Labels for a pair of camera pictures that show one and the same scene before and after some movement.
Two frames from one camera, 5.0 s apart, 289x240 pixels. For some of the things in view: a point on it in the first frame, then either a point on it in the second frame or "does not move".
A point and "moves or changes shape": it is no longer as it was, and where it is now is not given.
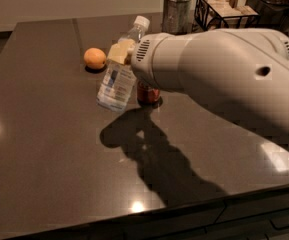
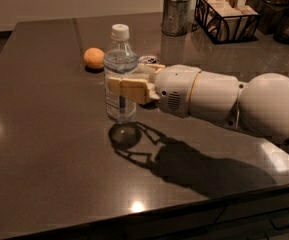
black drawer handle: (283, 222) does not move
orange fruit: (94, 58) does not move
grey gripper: (146, 62) → (176, 88)
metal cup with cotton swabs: (177, 12) does not move
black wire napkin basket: (218, 10) does not move
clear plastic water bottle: (118, 83) moves or changes shape
